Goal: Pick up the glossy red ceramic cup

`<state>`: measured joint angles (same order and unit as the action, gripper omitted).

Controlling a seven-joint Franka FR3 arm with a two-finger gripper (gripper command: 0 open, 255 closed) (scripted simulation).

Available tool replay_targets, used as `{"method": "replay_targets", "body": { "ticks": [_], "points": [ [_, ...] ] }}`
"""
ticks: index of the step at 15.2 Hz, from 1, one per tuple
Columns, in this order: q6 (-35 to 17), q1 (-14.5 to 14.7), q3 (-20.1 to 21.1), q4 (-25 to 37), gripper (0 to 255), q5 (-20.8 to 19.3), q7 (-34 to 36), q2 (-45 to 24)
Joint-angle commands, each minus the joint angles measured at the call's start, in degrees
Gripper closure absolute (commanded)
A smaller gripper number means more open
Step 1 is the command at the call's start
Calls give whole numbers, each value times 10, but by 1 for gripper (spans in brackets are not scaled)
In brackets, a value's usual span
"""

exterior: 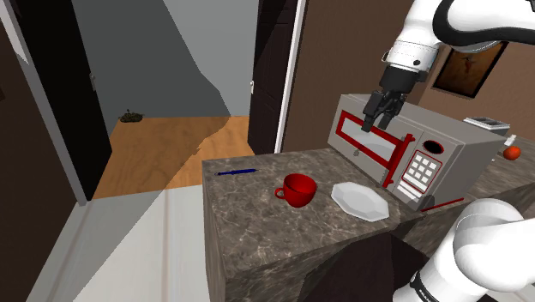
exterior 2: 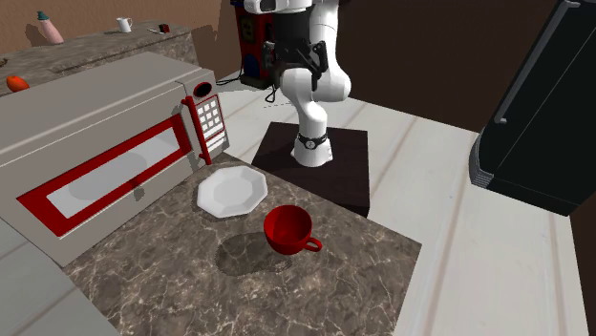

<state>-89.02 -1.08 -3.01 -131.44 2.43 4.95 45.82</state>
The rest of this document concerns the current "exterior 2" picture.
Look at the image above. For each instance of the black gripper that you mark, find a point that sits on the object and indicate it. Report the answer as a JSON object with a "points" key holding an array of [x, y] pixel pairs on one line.
{"points": [[291, 37]]}

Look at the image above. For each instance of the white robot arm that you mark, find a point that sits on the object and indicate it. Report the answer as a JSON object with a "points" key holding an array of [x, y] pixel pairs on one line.
{"points": [[314, 116]]}

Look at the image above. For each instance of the red and black arcade machine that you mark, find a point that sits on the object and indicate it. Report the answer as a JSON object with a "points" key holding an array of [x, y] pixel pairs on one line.
{"points": [[251, 42]]}

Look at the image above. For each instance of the dark robot stand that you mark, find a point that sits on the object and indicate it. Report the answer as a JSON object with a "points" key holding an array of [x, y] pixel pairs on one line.
{"points": [[344, 172]]}

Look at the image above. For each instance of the small red and black box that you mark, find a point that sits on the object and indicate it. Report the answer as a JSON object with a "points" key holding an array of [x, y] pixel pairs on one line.
{"points": [[164, 28]]}

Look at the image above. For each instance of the white octagonal plate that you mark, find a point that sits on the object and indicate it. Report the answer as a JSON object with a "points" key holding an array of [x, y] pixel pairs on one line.
{"points": [[232, 191]]}

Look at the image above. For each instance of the red cup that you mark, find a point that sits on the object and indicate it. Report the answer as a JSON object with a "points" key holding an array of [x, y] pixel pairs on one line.
{"points": [[286, 230]]}

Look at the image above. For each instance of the white mug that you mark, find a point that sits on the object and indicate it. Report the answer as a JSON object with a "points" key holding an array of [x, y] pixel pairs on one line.
{"points": [[124, 24]]}

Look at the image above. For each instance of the grey microwave with red trim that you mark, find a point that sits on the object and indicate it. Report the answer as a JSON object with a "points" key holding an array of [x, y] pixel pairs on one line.
{"points": [[93, 121]]}

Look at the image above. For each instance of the pink bottle with teal cap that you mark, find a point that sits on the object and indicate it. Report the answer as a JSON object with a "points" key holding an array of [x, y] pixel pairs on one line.
{"points": [[50, 30]]}

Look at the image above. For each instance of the black refrigerator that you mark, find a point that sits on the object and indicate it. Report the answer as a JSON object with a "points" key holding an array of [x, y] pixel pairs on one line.
{"points": [[544, 116]]}

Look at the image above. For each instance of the orange fruit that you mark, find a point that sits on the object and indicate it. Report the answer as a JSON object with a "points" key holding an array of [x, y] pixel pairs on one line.
{"points": [[17, 84]]}

